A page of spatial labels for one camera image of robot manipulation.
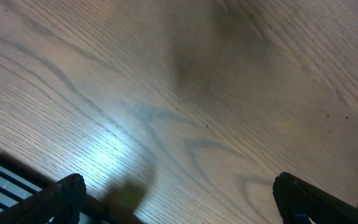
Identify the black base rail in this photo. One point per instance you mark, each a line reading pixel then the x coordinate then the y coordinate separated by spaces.
pixel 18 182

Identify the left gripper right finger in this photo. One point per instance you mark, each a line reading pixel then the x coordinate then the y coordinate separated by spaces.
pixel 300 202

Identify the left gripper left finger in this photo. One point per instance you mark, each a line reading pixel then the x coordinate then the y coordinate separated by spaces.
pixel 60 203

